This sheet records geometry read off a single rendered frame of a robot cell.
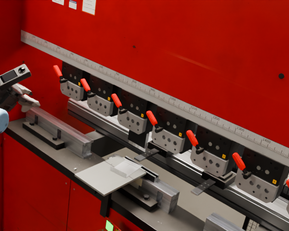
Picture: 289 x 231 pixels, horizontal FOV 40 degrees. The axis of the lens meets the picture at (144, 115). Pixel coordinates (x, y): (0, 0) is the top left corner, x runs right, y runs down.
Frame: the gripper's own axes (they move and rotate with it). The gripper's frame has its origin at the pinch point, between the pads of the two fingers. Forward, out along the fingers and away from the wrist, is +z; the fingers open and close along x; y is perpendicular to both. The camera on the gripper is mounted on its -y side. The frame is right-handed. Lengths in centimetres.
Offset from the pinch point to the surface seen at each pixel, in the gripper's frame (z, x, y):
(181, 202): 207, 4, 35
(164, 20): 16, 8, -53
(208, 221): 52, 64, -8
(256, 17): 10, 38, -73
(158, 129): 33.5, 29.1, -20.9
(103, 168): 41.5, 19.1, 10.2
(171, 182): 223, -20, 35
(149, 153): 64, 19, -5
